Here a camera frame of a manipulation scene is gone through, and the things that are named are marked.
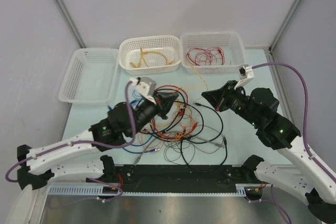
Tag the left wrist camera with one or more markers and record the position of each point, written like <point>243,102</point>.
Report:
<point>145,87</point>

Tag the white slotted cable duct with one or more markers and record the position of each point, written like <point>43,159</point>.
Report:
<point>99,190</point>

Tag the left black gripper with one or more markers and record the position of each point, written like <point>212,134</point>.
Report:
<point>164,103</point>

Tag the aluminium frame post right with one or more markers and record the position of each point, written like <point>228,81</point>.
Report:
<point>285,24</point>

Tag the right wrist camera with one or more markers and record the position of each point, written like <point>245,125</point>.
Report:
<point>246,74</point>

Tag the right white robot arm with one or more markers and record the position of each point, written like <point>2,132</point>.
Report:
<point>316,186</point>

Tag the middle white plastic basket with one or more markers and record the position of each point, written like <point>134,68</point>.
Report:
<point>150,55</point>

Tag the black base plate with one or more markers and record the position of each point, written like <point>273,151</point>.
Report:
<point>175,179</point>

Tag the left white plastic basket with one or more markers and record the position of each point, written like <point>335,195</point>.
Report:
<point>90,77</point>

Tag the aluminium frame post left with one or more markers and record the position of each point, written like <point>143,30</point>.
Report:
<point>70,22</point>

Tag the aluminium frame post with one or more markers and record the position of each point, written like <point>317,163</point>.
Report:
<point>285,24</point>
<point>70,22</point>

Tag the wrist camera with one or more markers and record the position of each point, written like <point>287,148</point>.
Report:
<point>145,87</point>
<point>246,74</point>

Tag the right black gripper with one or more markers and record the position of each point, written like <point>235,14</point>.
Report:
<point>219,98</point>

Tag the white plastic basket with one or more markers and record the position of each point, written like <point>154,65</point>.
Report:
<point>150,55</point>
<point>90,77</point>
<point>212,52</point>

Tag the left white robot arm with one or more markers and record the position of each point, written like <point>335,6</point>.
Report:
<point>118,130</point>

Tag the right white plastic basket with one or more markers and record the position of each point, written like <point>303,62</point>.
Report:
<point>212,52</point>

